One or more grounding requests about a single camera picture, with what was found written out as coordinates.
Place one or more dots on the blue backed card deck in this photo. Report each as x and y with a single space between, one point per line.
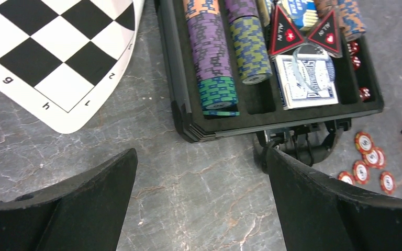
296 96

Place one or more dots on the teal poker chip stack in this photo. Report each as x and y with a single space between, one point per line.
218 96

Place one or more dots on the black white checkerboard mat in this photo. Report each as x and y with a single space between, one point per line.
61 60

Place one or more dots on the orange poker chip stack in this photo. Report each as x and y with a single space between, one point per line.
193 8

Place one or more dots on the all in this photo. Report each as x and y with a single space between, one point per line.
285 36
326 34

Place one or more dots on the clear dealer button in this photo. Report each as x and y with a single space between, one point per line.
313 67

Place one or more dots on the purple poker chip stack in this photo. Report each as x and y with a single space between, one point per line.
211 38

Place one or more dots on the red five poker chip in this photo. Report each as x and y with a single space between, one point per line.
347 177
376 158
363 142
361 172
387 182

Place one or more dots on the red dice group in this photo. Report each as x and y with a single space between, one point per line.
357 62

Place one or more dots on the green white chip stack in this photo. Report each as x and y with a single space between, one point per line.
254 65

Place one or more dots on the blue boxed card deck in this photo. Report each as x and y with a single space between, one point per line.
303 13

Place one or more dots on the brown poker chip stack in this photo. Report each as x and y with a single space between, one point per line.
349 16

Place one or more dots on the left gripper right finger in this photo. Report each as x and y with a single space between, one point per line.
319 212

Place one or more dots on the black poker set case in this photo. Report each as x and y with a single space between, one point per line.
260 105

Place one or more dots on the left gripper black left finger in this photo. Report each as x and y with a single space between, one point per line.
83 212

